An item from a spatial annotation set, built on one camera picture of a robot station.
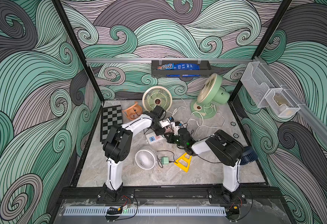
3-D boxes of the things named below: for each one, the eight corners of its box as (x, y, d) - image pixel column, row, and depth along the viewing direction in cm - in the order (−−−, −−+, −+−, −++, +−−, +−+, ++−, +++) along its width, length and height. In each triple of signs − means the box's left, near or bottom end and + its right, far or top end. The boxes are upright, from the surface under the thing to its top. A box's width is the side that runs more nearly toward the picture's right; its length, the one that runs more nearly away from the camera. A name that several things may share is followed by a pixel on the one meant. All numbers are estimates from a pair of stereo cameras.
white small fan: (145, 176, 81) (143, 169, 72) (135, 162, 86) (132, 154, 77) (160, 162, 86) (160, 154, 77) (149, 150, 92) (148, 141, 82)
